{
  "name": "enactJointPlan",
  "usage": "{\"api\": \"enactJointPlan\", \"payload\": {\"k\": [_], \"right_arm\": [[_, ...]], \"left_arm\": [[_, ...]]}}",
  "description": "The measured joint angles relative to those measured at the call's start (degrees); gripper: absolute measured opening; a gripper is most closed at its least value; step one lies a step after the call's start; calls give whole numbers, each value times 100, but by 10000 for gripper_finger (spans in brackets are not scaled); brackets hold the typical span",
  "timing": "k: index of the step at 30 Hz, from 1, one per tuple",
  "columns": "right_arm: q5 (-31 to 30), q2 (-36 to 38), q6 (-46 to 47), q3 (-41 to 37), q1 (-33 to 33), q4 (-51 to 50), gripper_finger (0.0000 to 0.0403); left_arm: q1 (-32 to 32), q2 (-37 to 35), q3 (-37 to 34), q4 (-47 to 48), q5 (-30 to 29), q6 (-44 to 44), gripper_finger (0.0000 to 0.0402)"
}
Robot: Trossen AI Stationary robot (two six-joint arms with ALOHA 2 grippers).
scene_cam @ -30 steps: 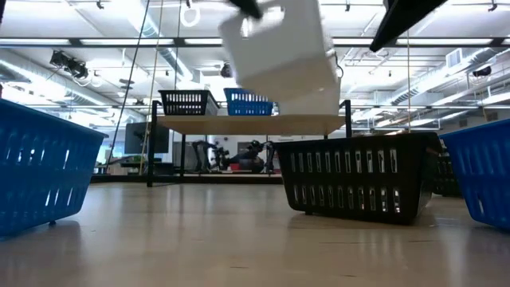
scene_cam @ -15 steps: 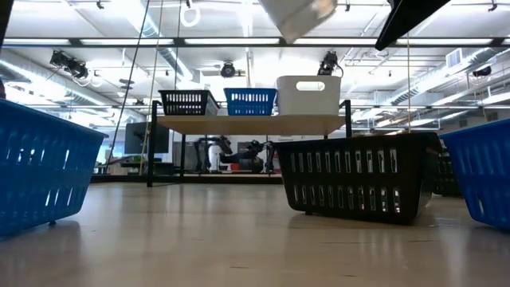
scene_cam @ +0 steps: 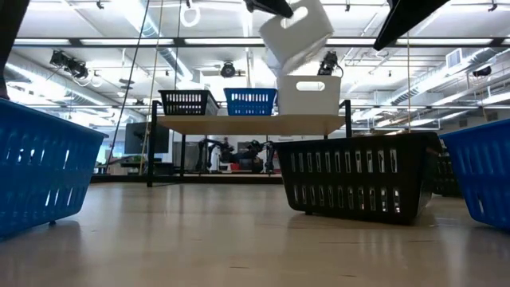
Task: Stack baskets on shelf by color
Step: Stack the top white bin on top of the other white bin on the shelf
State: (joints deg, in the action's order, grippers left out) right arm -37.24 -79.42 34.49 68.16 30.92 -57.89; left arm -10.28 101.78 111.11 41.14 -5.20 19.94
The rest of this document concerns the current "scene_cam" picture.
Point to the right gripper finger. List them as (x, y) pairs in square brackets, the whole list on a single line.
[(406, 16)]

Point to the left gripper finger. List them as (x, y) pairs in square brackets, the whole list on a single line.
[(271, 7)]

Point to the blue slotted plastic basket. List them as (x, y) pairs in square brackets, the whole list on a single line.
[(250, 107), (40, 167), (486, 171)]

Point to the black slotted plastic basket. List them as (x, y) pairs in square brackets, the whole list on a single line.
[(207, 105), (446, 179), (342, 178)]

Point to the background black robot arm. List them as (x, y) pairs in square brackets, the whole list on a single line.
[(257, 153), (223, 153)]

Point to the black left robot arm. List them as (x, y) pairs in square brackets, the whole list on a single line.
[(12, 40)]

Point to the white ceiling air vent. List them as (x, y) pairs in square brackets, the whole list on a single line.
[(454, 59)]

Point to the black ceiling dome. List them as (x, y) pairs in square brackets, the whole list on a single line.
[(482, 71)]

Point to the black computer monitor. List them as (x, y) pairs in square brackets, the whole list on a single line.
[(137, 137)]

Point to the round black ceiling camera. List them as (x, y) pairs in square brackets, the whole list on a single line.
[(228, 70)]

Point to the wooden shelf with black frame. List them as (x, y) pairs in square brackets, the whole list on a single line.
[(255, 124)]

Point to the black aluminium table frame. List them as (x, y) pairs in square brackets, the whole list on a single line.
[(223, 179)]

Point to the black ceiling light rail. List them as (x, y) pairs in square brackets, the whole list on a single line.
[(74, 41)]

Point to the black ceiling camera rig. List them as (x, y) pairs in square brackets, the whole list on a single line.
[(69, 65)]

